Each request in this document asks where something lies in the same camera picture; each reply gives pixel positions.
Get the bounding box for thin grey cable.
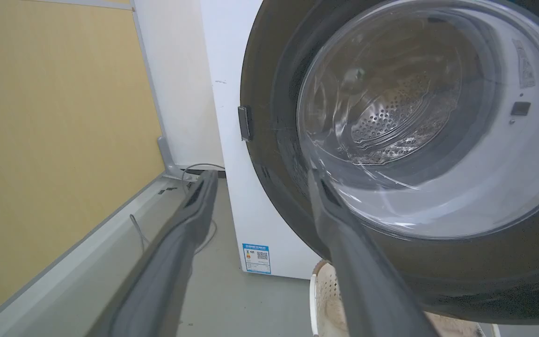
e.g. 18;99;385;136
129;163;226;256

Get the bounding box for white perforated laundry basket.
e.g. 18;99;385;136
310;260;501;337

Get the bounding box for white washing machine body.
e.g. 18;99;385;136
199;0;322;280

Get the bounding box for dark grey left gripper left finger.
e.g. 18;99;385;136
86;170;219;337

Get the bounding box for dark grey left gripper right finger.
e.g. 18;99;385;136
307;168;440;337

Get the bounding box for round washing machine door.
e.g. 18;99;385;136
240;0;539;325

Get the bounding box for blue energy label sticker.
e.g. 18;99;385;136
242;243;271;275

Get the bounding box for grey partition frame post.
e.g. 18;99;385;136
130;0;199;181

